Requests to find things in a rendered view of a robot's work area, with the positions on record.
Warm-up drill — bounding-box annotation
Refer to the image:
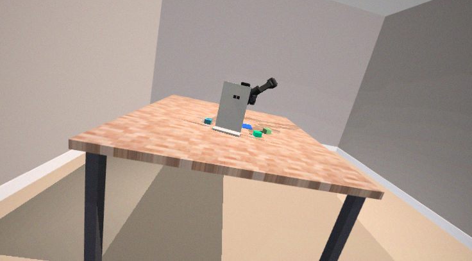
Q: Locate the blue flat square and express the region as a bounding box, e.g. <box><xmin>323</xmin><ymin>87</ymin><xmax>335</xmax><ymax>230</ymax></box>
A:
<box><xmin>242</xmin><ymin>123</ymin><xmax>253</xmax><ymax>130</ymax></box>

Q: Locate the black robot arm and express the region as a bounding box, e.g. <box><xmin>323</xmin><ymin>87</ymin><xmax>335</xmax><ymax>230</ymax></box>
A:
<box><xmin>248</xmin><ymin>78</ymin><xmax>277</xmax><ymax>105</ymax></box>

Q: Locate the light grey flat panel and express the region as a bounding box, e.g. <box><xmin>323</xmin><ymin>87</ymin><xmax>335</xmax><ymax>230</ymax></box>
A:
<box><xmin>212</xmin><ymin>81</ymin><xmax>251</xmax><ymax>137</ymax></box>

